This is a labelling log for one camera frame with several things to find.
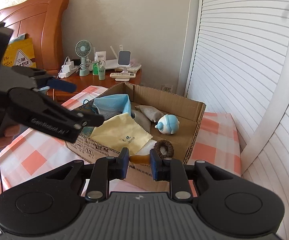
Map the blue floral sachet pouch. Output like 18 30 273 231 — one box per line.
83 99 98 114

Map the small orange pacifier nipple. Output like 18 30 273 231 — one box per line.
129 154 150 166

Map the white cloth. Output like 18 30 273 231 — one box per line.
134 139 157 156

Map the yellow microfiber cloth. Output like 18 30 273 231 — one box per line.
90 113 153 155

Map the person's left hand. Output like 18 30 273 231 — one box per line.
0 112 21 151

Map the white power strip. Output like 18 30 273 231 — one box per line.
57 56 78 79

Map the wooden nightstand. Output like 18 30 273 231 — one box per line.
47 68 143 103

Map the brown scrunchie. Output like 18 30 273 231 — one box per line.
154 140 174 159

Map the blue face mask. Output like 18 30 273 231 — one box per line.
92 94 131 120

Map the yellow snack bag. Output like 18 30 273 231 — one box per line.
2 34 36 68

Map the green mini desk fan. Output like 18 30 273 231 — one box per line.
75 40 92 76

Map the blue white round toy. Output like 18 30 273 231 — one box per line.
155 114 180 135

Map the green tube bottle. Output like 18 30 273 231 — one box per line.
98 60 105 81

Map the brown cardboard box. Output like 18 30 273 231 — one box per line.
66 83 206 191

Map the grey sachet bag right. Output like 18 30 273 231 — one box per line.
131 110 151 133

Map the grey sachet bag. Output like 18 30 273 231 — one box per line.
131 110 151 133
135 105 164 123

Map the checkered pink white tablecloth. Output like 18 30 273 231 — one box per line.
0 86 241 193

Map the white box on nightstand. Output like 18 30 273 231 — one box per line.
95 51 106 64

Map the white wifi router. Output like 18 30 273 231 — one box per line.
105 46 142 74

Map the grey sachet bag left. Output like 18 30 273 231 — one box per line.
135 105 164 123

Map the phone stand with tablet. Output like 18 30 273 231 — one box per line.
118 44 131 74

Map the wooden bed headboard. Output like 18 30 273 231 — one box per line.
0 0 70 75

